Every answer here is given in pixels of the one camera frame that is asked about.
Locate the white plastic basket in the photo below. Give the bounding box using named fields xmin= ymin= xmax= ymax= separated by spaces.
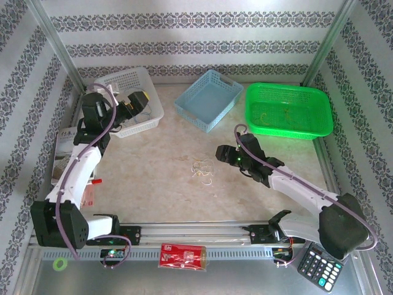
xmin=93 ymin=66 xmax=165 ymax=138

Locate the blue plastic basket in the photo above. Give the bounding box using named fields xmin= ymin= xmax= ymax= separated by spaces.
xmin=174 ymin=69 xmax=245 ymax=133

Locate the book with photo cover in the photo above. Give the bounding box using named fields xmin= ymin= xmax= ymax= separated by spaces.
xmin=51 ymin=124 xmax=99 ymax=185

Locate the green plastic basket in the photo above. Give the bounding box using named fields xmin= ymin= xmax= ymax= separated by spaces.
xmin=244 ymin=82 xmax=335 ymax=141

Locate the black wiring board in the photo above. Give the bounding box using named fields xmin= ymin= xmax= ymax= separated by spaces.
xmin=272 ymin=247 xmax=294 ymax=262

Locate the red foil packet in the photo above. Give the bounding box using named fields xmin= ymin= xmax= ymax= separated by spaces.
xmin=158 ymin=243 xmax=208 ymax=273

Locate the black calculator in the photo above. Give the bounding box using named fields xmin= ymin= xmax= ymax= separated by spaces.
xmin=297 ymin=241 xmax=345 ymax=293

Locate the circuit board with LEDs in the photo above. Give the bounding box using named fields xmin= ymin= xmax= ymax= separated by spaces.
xmin=100 ymin=248 xmax=126 ymax=259

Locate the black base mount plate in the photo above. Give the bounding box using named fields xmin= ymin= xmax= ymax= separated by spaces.
xmin=85 ymin=226 xmax=142 ymax=246
xmin=242 ymin=224 xmax=308 ymax=246

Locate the aluminium frame post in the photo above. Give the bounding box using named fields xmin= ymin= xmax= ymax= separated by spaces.
xmin=26 ymin=0 xmax=87 ymax=92
xmin=302 ymin=0 xmax=362 ymax=87

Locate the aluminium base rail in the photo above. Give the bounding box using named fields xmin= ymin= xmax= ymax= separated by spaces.
xmin=29 ymin=219 xmax=334 ymax=247

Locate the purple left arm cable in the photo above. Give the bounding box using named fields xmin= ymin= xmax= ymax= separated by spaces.
xmin=55 ymin=82 xmax=133 ymax=270

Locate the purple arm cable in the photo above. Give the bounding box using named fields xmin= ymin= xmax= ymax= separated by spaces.
xmin=55 ymin=82 xmax=133 ymax=270
xmin=234 ymin=124 xmax=379 ymax=269

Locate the grey slotted cable duct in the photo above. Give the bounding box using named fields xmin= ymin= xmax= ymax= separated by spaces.
xmin=41 ymin=247 xmax=277 ymax=261

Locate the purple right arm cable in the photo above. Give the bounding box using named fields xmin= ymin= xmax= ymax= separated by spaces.
xmin=234 ymin=124 xmax=379 ymax=269

